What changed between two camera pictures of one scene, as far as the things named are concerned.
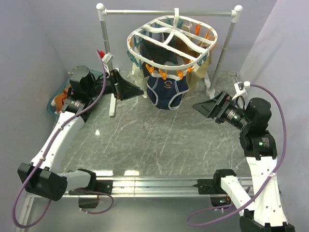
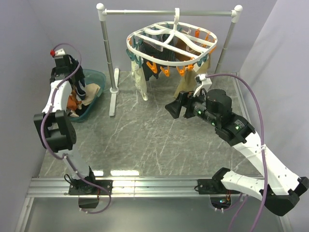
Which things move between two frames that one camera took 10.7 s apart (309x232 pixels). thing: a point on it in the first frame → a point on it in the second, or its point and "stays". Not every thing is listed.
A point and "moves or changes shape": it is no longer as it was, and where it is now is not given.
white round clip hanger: (173, 42) moves or changes shape
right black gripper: (209, 108) → (185, 98)
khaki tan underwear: (194, 79) stays
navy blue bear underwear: (166, 90) moves or changes shape
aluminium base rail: (133, 186) stays
